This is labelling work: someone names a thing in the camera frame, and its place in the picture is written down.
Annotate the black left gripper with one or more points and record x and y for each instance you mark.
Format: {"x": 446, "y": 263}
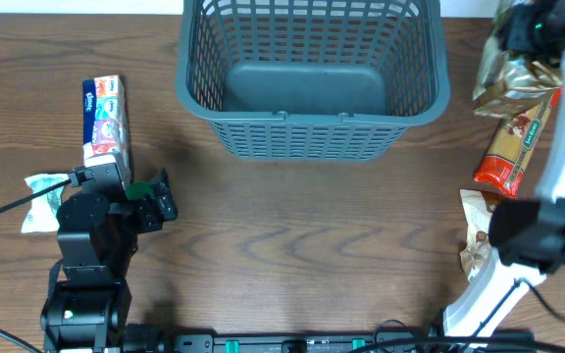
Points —
{"x": 151, "y": 218}

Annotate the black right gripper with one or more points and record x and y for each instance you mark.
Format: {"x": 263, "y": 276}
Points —
{"x": 516, "y": 36}

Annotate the gold foil bag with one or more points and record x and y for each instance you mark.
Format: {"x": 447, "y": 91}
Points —
{"x": 514, "y": 76}

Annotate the colourful tissue multipack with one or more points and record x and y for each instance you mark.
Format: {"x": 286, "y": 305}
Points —
{"x": 105, "y": 137}

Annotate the red spaghetti packet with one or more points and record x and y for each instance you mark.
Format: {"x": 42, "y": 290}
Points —
{"x": 512, "y": 147}

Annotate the beige snack pouch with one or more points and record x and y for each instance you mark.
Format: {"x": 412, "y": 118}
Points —
{"x": 478, "y": 207}

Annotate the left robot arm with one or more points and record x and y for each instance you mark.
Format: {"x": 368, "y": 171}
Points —
{"x": 88, "y": 300}

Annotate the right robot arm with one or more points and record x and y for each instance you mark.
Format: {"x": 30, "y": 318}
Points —
{"x": 516, "y": 235}

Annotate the green lid jar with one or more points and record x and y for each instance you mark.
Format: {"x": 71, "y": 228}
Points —
{"x": 140, "y": 190}

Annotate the white green tissue packet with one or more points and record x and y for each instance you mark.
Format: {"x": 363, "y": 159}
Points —
{"x": 42, "y": 214}

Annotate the grey plastic basket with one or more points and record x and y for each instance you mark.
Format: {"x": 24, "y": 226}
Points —
{"x": 334, "y": 80}

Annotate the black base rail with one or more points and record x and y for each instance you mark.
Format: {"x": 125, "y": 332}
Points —
{"x": 206, "y": 343}

